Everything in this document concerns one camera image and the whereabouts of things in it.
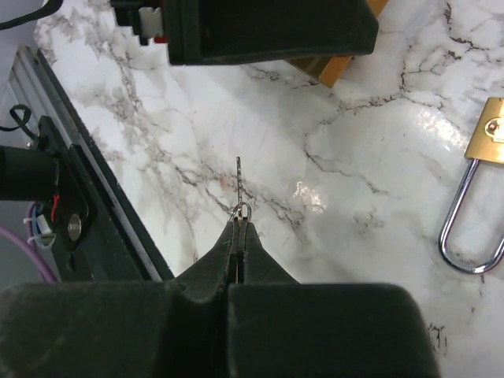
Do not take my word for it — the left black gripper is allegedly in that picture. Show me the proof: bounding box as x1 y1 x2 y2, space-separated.
109 0 168 46

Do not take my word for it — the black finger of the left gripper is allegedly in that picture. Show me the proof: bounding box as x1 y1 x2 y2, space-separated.
163 0 379 65

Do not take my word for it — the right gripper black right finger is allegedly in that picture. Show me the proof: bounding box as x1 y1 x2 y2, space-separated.
234 218 299 291

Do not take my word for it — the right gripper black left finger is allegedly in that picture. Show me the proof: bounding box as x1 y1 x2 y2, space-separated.
170 220 240 307

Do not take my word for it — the silver key with ring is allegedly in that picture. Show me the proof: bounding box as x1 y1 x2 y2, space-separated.
229 157 252 221

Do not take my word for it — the large brass padlock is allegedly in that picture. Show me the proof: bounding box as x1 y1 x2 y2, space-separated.
270 1 387 88

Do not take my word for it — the small brass padlock with key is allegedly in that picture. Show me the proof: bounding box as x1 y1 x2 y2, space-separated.
437 97 503 275

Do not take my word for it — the aluminium frame rail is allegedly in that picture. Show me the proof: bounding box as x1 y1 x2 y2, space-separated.
7 45 158 283

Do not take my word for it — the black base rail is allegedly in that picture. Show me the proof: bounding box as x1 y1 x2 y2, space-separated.
0 43 174 283

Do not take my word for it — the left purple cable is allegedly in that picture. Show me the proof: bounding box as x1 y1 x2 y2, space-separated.
0 226 60 284

